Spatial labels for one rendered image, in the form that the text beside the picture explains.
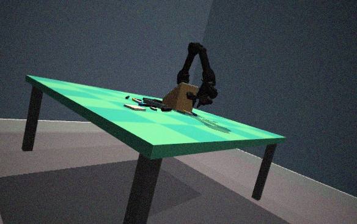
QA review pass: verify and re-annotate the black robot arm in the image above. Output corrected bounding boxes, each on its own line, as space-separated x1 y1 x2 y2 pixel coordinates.
177 43 218 105

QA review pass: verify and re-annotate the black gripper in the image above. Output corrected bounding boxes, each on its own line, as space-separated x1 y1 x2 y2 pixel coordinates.
186 88 213 108

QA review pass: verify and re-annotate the cream flat square tile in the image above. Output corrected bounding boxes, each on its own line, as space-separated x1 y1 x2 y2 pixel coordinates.
124 104 146 111

